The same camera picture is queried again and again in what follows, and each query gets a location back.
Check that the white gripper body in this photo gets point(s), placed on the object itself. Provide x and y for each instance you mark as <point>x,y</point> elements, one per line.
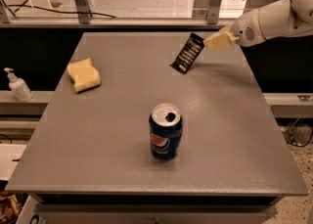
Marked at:
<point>245,29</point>

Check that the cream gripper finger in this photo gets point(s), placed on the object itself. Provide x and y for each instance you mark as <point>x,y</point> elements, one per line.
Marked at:
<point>220,40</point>
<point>226,29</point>

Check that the black rxbar chocolate wrapper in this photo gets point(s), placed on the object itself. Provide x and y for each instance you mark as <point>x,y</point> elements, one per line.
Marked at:
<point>188,54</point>

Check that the yellow sponge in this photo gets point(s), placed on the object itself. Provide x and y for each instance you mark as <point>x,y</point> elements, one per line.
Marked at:
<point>84,75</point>

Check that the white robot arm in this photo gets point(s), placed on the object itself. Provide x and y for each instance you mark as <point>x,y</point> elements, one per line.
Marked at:
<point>283,18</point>

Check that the blue pepsi can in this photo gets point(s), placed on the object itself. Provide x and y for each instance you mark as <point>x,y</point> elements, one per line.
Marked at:
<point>166,127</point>

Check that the white pump lotion bottle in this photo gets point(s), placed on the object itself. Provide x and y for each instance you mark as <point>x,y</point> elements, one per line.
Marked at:
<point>18,86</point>

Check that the white box lower left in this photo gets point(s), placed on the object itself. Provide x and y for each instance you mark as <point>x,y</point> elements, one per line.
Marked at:
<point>10,155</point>

